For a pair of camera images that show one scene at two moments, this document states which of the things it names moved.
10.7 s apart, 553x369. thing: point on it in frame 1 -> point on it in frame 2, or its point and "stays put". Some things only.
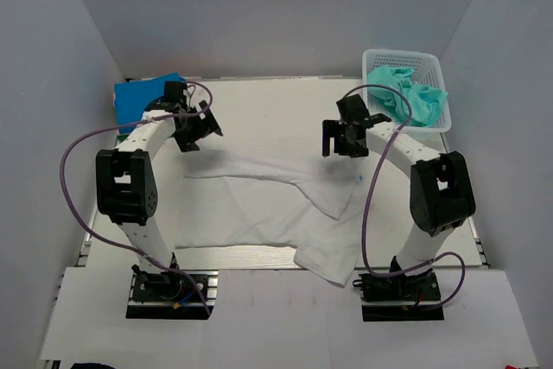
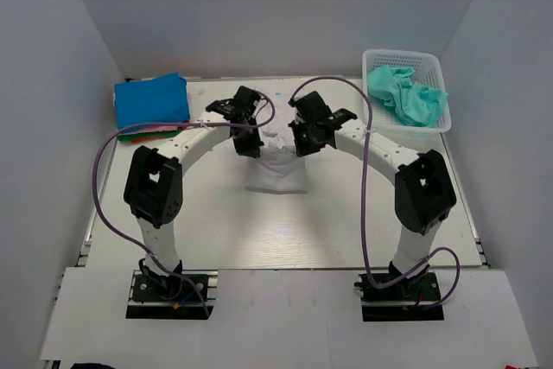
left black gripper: x=187 y=142 -> x=251 y=149
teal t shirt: x=427 y=102 stays put
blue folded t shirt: x=132 y=97 stays put
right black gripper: x=333 y=129 -> x=303 y=149
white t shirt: x=246 y=198 -> x=278 y=168
